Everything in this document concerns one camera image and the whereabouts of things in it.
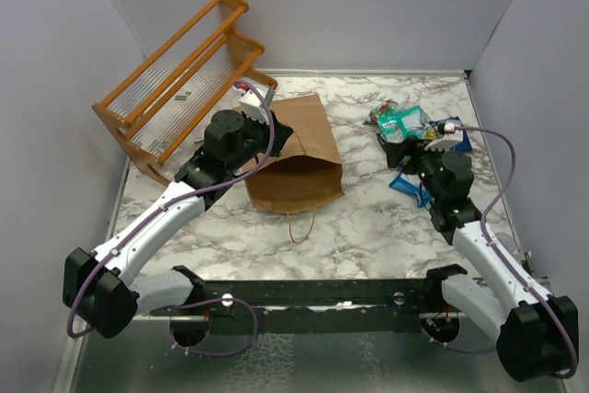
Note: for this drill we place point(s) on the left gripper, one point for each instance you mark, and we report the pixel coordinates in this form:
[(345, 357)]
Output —
[(282, 132)]

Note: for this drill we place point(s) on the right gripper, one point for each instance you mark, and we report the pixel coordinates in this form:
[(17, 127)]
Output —
[(412, 147)]

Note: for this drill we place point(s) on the small light blue packet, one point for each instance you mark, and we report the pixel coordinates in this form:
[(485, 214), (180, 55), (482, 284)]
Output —
[(404, 185)]

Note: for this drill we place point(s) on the teal white snack bag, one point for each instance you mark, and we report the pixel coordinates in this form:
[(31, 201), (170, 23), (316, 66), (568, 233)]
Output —
[(400, 126)]

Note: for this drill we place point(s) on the dark blue chilli snack bag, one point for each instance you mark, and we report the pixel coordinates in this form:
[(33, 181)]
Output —
[(464, 145)]

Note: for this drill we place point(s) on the brown paper bag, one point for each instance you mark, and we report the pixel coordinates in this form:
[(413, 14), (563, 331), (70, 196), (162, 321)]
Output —
[(308, 172)]

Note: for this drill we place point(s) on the green red snack bag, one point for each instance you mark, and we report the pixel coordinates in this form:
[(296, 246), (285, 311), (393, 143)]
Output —
[(386, 108)]

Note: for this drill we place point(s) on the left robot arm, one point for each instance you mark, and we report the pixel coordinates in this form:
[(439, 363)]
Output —
[(101, 286)]

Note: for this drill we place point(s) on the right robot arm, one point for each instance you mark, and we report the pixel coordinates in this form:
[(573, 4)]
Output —
[(534, 332)]

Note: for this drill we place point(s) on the orange wooden rack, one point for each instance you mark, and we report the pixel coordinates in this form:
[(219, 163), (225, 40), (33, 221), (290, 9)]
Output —
[(152, 111)]

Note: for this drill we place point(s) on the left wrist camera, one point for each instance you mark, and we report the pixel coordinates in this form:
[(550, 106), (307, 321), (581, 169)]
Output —
[(251, 104)]

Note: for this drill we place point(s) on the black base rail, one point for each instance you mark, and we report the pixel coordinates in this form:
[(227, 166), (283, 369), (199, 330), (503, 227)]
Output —
[(313, 306)]

